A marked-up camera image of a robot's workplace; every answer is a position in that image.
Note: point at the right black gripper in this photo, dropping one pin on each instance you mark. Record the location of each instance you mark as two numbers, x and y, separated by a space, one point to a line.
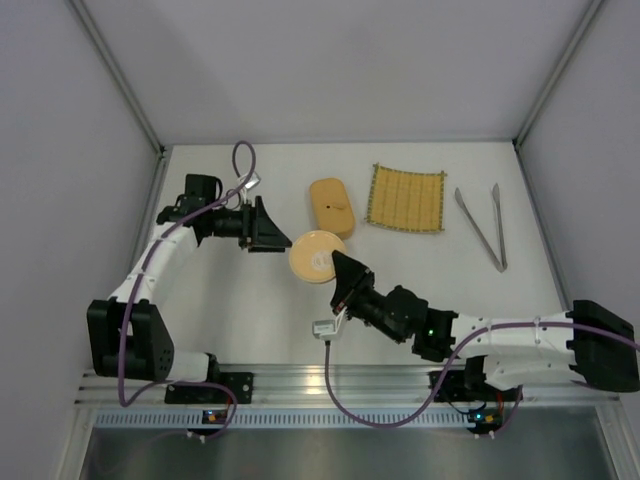
355 293

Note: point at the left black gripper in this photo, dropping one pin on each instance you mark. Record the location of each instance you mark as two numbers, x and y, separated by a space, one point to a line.
249 225

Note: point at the round wooden lid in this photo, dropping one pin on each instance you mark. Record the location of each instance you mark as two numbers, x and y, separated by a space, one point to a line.
310 257

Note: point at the orange oval lunch box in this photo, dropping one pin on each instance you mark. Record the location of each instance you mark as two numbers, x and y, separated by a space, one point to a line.
339 225

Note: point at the orange oval box lid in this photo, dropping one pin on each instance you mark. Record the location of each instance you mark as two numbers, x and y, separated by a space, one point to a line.
329 197

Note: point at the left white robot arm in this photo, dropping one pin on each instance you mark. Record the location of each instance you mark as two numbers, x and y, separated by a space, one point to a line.
128 336

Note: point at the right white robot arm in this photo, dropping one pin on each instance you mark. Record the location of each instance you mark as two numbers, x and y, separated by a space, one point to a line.
587 344

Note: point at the bamboo mat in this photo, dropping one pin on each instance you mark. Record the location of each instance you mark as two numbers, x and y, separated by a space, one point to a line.
408 202

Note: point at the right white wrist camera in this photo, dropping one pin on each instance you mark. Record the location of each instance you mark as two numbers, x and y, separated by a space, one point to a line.
330 329

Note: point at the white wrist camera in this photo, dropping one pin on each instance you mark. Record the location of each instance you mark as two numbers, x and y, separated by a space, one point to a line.
330 329
249 181

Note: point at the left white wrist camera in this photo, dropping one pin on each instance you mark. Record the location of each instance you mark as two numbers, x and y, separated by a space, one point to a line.
249 181

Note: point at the aluminium rail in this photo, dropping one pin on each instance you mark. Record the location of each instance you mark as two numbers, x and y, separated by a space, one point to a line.
353 385

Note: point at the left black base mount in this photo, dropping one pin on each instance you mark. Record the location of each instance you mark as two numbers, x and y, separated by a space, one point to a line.
240 384

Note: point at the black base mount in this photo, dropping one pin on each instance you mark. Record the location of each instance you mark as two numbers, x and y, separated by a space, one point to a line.
459 387
240 384

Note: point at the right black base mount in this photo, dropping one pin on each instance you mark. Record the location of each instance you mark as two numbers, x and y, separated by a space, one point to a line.
459 387

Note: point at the perforated cable tray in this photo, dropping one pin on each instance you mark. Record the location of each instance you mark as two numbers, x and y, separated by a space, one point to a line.
281 418

